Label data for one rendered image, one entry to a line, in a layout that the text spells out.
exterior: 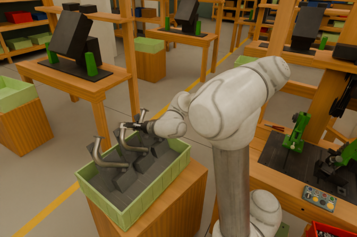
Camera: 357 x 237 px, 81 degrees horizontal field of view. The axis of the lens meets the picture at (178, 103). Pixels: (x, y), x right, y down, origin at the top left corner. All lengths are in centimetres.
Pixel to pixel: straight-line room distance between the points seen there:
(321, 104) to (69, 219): 232
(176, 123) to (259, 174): 70
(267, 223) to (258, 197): 9
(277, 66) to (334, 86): 113
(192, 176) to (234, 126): 107
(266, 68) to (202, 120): 23
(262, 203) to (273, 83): 52
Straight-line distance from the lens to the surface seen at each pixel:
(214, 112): 44
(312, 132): 188
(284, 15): 162
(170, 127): 101
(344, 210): 154
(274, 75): 59
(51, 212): 255
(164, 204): 138
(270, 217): 96
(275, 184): 146
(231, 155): 57
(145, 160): 144
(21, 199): 279
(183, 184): 147
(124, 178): 136
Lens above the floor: 196
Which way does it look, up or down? 32 degrees down
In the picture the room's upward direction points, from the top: 2 degrees clockwise
